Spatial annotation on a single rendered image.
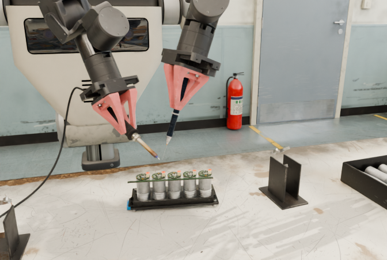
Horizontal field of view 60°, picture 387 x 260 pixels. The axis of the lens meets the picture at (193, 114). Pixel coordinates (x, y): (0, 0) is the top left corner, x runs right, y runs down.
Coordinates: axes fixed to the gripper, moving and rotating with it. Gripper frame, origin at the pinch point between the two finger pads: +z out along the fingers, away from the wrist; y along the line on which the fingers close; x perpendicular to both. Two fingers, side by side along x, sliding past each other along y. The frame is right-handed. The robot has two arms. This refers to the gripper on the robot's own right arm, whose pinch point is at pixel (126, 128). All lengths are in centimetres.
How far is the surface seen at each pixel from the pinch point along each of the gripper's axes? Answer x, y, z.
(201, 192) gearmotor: -7.9, 3.9, 16.4
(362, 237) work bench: -28.7, 12.4, 31.6
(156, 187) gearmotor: -4.0, -1.9, 12.2
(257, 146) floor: 111, 208, 37
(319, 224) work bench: -23.0, 11.7, 28.3
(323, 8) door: 45, 314, -58
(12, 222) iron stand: 4.0, -22.7, 7.5
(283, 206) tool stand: -17.2, 12.7, 24.5
